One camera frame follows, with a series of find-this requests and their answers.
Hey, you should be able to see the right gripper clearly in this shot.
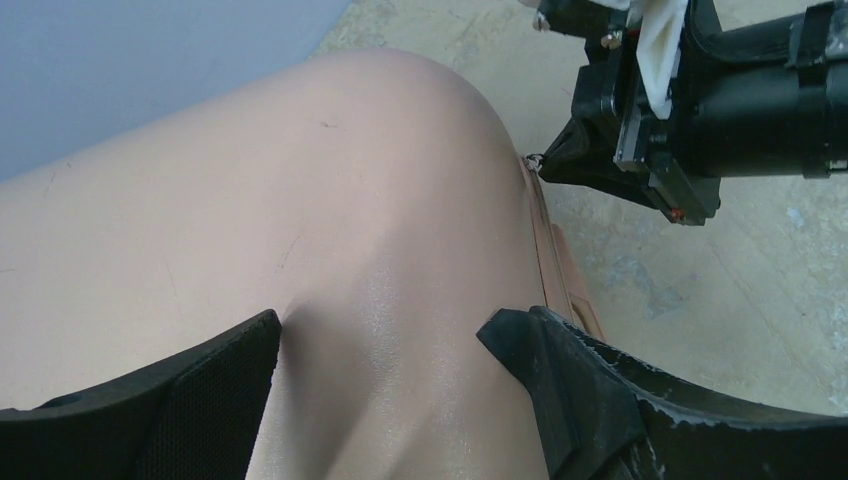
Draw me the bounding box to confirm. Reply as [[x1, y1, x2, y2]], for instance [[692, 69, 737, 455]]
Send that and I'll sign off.
[[538, 1, 829, 226]]

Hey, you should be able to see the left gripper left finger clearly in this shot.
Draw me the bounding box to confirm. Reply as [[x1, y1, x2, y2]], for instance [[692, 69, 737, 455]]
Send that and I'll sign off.
[[1, 310, 281, 479]]

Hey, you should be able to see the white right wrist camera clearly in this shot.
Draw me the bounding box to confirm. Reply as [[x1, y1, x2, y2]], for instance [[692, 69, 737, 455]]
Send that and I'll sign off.
[[516, 0, 692, 122]]

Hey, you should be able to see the pink suitcase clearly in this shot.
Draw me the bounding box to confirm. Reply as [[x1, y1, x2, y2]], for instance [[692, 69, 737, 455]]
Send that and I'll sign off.
[[1, 49, 594, 479]]

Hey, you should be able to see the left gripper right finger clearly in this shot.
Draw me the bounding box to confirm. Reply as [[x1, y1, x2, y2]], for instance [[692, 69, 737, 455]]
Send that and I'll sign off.
[[477, 306, 847, 479]]

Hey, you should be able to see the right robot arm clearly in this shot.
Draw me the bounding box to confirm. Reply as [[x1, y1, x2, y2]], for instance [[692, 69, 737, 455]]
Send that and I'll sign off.
[[534, 1, 847, 226]]

